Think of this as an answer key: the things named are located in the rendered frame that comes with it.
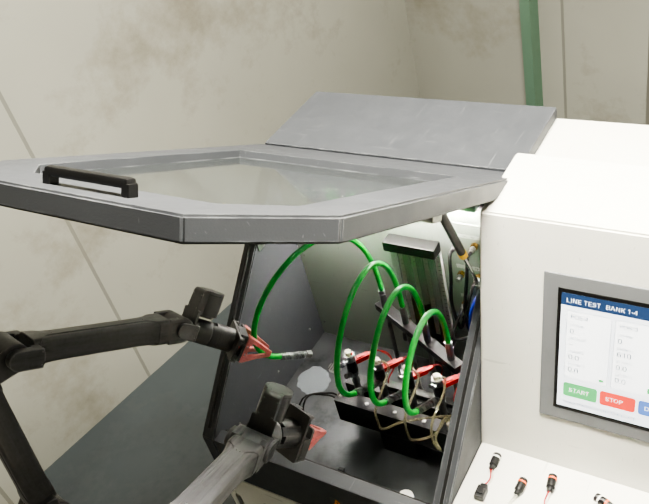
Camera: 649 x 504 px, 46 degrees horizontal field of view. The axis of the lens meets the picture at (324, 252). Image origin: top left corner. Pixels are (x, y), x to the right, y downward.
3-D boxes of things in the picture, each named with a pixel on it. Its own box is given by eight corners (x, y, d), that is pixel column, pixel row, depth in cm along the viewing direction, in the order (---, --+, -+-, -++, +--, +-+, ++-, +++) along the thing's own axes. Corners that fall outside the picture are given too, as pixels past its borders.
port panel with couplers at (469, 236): (455, 321, 202) (440, 229, 184) (460, 313, 204) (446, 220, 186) (503, 332, 196) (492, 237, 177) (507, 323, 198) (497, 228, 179)
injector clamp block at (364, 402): (345, 435, 209) (333, 399, 200) (362, 408, 215) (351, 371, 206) (462, 474, 192) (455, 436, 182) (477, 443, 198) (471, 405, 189)
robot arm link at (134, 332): (-18, 358, 147) (8, 379, 140) (-16, 329, 146) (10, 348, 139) (169, 329, 178) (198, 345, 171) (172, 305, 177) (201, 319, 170)
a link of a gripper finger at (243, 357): (272, 332, 187) (236, 321, 183) (278, 346, 180) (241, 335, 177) (261, 356, 188) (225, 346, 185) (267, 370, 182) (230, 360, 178)
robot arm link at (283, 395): (221, 447, 141) (264, 466, 139) (241, 389, 139) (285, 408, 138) (242, 429, 152) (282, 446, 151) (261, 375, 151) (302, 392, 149)
